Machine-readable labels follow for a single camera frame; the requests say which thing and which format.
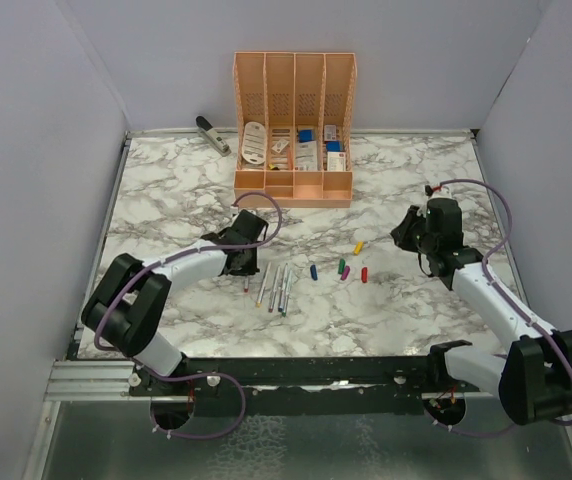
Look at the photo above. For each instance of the blue box in organizer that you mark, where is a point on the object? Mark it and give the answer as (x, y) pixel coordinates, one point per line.
(305, 135)

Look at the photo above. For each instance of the yellow pen cap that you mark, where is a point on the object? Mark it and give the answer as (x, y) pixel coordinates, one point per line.
(358, 248)

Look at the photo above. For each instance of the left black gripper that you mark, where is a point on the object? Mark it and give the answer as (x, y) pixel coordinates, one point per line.
(251, 267)

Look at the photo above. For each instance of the green tipped white pen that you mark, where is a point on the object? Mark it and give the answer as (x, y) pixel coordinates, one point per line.
(287, 293)

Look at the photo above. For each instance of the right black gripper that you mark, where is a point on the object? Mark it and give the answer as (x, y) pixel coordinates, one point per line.
(402, 232)

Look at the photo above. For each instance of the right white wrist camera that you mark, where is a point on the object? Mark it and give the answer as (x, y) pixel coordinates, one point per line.
(438, 191)

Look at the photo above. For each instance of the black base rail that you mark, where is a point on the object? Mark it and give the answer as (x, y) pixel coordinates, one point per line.
(297, 386)

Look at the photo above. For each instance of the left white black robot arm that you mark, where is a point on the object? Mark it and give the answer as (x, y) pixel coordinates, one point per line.
(132, 327)

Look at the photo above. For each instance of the black grey stapler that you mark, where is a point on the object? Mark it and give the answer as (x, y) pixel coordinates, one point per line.
(206, 130)

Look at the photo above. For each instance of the purple tipped white pen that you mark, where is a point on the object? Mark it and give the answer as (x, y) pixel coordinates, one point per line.
(274, 289)

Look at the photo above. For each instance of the white red box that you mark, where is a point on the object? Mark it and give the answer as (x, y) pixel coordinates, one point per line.
(336, 162)

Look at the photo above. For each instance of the blue tipped white pen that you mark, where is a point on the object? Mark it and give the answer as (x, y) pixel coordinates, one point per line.
(283, 286)

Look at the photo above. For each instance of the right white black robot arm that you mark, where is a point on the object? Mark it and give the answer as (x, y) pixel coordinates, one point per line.
(534, 380)

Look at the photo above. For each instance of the purple pen cap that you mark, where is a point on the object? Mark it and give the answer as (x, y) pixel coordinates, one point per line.
(345, 273)

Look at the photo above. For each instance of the yellow white pen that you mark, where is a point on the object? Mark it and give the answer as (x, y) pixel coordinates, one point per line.
(263, 284)

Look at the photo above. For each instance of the white oval card pack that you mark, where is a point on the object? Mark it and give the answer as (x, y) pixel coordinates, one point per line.
(254, 143)

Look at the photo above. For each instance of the orange plastic desk organizer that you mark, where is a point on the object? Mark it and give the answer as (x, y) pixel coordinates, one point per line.
(287, 92)

